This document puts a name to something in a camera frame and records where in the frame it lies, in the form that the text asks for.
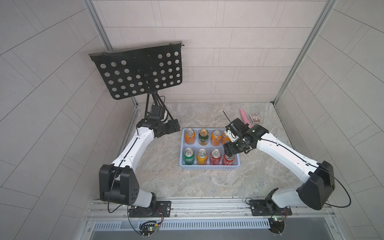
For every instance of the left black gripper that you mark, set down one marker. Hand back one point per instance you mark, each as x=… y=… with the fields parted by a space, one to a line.
x=171 y=128

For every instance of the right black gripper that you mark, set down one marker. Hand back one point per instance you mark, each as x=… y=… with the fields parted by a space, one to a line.
x=230 y=150

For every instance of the orange Fanta can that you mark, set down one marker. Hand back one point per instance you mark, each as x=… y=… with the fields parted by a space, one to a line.
x=225 y=138
x=216 y=138

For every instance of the red cola can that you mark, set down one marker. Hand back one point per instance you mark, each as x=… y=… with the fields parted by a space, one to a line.
x=215 y=157
x=228 y=161

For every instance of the yellow-orange Schweppes can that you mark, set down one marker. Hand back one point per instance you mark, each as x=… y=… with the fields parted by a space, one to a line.
x=202 y=157

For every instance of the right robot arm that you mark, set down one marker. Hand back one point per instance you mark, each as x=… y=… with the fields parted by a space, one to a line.
x=317 y=179

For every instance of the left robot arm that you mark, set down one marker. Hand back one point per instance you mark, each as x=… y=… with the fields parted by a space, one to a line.
x=117 y=182

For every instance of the light blue plastic basket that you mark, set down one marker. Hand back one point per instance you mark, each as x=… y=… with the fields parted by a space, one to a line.
x=196 y=147

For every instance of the orange soda can back-left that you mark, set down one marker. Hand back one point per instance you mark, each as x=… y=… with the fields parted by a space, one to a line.
x=189 y=136

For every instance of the pink foam cylinder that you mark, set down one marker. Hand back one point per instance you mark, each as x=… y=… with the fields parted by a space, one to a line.
x=244 y=117

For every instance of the small playing card box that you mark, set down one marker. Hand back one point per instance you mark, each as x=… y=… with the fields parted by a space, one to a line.
x=255 y=118

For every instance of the green gold-top tea can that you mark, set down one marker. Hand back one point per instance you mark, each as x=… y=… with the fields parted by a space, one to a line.
x=203 y=137

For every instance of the green Sprite can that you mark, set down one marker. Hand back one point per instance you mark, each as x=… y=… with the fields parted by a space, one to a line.
x=189 y=156

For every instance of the black perforated music stand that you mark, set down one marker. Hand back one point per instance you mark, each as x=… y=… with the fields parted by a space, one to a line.
x=133 y=72

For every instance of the right circuit board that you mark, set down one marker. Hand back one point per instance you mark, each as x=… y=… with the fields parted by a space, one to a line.
x=277 y=226

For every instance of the circuit board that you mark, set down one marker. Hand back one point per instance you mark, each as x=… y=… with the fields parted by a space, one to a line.
x=277 y=226
x=148 y=228

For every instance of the left circuit board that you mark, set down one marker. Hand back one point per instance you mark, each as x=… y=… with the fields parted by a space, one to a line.
x=148 y=228

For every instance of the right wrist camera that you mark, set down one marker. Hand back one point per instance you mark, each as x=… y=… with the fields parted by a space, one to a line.
x=236 y=129

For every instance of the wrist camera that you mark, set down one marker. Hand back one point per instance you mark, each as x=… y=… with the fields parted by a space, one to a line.
x=157 y=113
x=236 y=129

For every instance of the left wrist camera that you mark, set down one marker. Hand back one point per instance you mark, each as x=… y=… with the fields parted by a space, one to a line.
x=157 y=113

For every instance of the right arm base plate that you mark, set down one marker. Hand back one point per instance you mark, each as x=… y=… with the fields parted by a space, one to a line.
x=262 y=207

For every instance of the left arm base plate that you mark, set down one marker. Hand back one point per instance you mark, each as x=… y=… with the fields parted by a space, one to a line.
x=160 y=208

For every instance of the aluminium mounting rail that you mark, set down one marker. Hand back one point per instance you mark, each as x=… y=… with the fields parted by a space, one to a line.
x=202 y=208

